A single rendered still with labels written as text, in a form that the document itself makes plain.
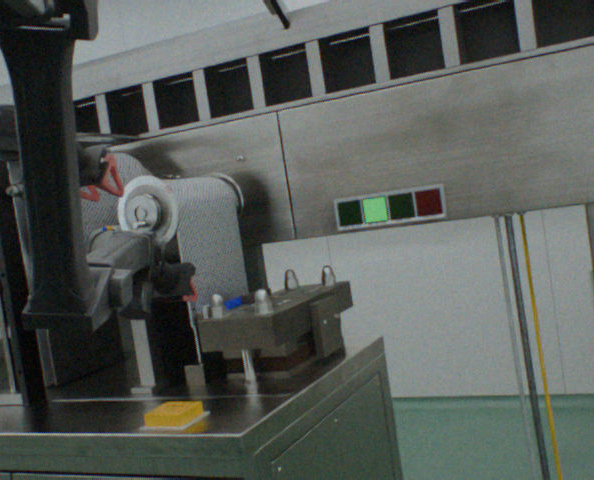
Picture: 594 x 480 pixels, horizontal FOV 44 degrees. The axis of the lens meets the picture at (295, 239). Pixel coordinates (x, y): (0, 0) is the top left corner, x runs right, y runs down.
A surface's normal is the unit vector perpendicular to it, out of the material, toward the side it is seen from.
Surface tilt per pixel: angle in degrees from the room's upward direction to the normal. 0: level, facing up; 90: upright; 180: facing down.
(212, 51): 90
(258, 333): 90
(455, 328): 90
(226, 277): 90
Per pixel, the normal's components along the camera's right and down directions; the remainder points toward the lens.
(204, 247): 0.89, -0.11
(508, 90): -0.43, 0.11
